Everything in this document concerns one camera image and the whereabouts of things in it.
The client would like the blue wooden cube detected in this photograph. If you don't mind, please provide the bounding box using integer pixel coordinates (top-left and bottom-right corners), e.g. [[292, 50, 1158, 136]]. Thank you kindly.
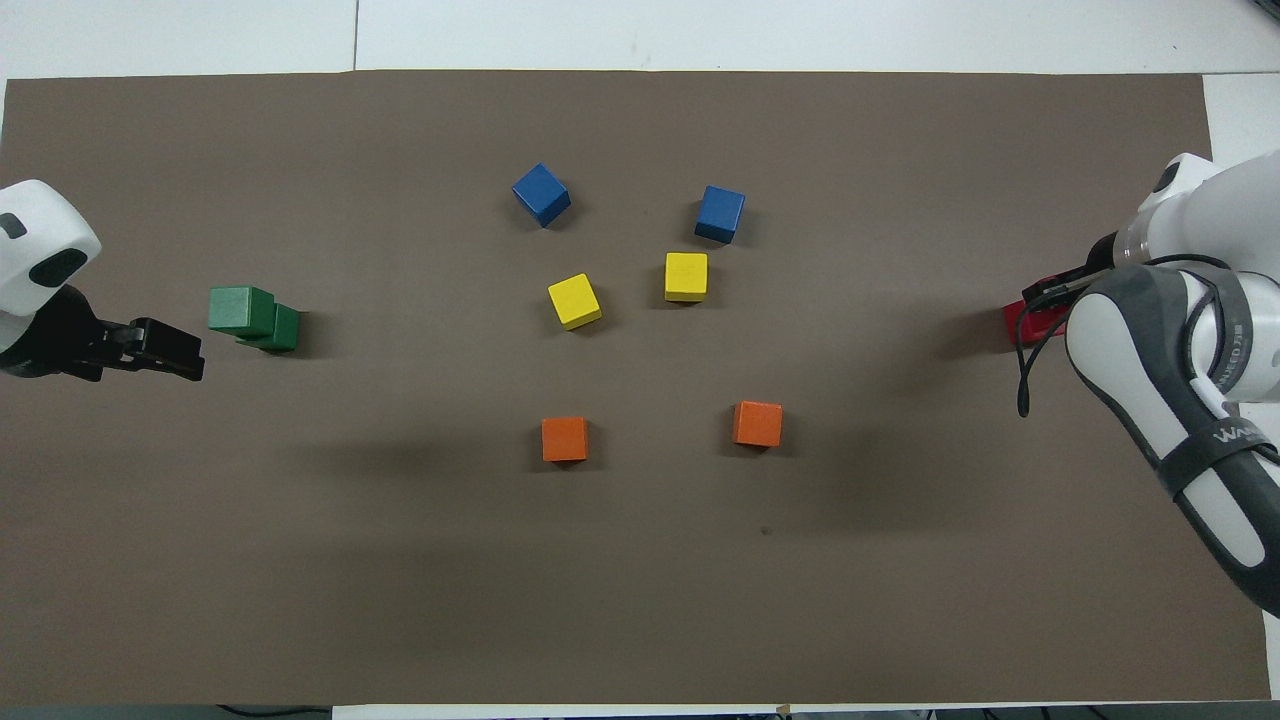
[[511, 162, 572, 229], [694, 185, 746, 245]]

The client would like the yellow wooden cube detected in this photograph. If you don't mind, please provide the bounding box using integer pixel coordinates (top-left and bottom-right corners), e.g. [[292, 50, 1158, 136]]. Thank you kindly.
[[547, 273, 603, 331], [664, 252, 709, 303]]

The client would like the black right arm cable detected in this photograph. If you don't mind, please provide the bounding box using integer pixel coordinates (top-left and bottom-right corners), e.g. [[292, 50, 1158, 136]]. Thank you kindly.
[[1015, 265, 1113, 419]]

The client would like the orange wooden cube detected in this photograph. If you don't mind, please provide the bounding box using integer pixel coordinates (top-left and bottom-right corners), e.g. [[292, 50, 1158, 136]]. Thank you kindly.
[[731, 400, 784, 449], [541, 416, 590, 464]]

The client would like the green wooden cube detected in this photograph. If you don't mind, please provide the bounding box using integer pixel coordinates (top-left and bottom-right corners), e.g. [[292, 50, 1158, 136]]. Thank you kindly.
[[208, 286, 277, 337], [238, 303, 301, 353]]

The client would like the brown paper table mat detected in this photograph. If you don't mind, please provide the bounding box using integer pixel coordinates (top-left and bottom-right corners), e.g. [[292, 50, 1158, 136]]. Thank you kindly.
[[0, 68, 1273, 709]]

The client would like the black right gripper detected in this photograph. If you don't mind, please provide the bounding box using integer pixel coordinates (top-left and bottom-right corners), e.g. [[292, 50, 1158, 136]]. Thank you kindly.
[[1022, 232, 1127, 312]]

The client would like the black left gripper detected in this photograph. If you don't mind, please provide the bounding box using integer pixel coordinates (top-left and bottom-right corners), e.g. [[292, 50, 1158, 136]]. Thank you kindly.
[[0, 288, 206, 383]]

